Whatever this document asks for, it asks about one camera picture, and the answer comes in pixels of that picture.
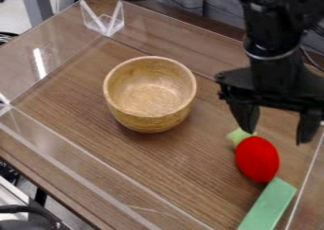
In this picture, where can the green rectangular block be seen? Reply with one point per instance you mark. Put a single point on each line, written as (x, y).
(269, 207)

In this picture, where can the red plush fruit green stem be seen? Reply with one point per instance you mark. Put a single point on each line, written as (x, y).
(257, 157)

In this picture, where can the wooden bowl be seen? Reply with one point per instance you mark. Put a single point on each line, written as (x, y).
(149, 93)

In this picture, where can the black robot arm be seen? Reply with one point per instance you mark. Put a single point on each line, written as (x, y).
(276, 24)

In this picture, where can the clear acrylic enclosure wall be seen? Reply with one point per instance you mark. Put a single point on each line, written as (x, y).
(125, 180)

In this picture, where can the black equipment bottom left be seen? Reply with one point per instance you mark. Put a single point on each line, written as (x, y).
(30, 216)

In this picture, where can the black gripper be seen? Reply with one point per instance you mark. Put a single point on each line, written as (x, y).
(277, 82)

